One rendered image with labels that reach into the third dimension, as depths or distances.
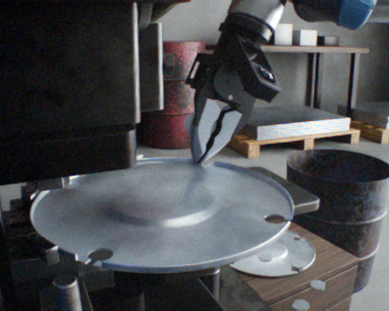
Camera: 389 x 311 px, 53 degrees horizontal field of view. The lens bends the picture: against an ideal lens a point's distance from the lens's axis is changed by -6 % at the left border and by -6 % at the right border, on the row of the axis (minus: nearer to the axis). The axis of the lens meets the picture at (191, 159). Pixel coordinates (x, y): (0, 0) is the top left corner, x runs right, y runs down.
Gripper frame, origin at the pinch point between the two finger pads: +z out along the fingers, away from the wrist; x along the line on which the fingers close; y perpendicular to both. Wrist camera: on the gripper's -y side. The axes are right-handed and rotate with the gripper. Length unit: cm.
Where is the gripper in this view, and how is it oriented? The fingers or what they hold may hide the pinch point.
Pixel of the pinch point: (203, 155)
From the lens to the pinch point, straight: 58.3
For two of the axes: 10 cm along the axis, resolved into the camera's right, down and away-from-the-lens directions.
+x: -8.2, -2.9, -5.0
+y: -4.3, -2.7, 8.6
